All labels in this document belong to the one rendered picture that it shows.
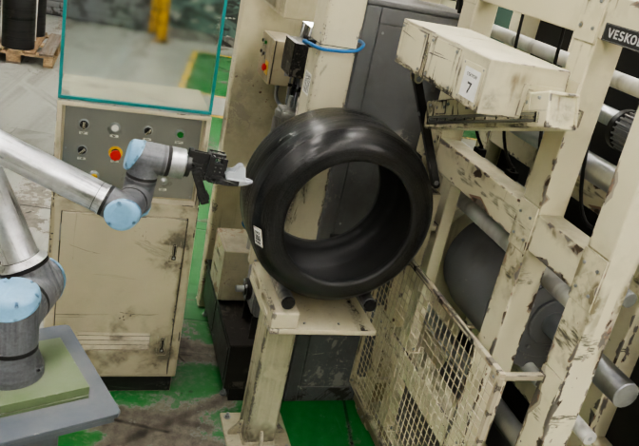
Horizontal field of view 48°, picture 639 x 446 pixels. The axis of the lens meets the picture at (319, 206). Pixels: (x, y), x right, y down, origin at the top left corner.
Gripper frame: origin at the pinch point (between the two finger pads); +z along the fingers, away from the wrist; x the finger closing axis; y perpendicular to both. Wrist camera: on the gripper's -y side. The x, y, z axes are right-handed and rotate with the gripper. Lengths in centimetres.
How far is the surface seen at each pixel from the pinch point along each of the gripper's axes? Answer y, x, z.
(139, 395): -126, 60, -4
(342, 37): 47, 25, 24
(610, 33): 73, -39, 72
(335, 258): -26, 14, 42
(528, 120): 46, -41, 56
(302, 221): -19.1, 25.4, 30.4
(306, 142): 18.9, -8.5, 11.1
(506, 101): 49, -37, 51
